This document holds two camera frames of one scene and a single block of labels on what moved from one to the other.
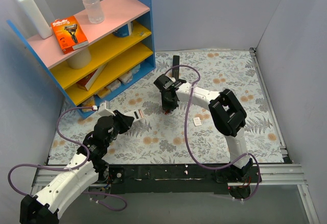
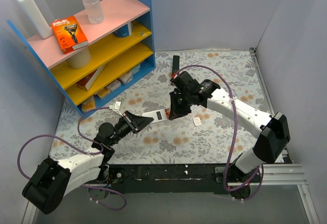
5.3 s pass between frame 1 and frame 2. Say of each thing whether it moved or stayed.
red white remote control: moved
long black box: stayed
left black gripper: moved
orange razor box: stayed
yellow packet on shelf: stayed
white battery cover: stayed
